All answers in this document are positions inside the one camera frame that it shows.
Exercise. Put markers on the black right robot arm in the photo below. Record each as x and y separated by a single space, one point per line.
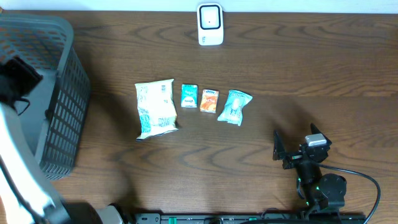
323 192

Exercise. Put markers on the dark grey plastic basket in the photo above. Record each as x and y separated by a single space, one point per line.
53 113

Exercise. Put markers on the mint green wipes pack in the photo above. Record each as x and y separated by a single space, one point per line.
233 108

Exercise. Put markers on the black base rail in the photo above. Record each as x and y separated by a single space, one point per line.
271 216

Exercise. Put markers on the white barcode scanner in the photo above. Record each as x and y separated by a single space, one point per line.
210 24

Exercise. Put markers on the teal tissue pack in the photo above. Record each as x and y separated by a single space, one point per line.
189 96

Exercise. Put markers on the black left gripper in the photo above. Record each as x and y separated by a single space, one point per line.
15 82

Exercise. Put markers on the orange tissue pack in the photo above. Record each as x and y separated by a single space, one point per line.
209 101

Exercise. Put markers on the cream snack bag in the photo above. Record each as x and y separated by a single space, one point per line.
156 108

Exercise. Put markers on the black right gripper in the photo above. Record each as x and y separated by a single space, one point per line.
279 150

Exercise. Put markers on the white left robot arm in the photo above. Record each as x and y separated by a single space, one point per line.
27 196

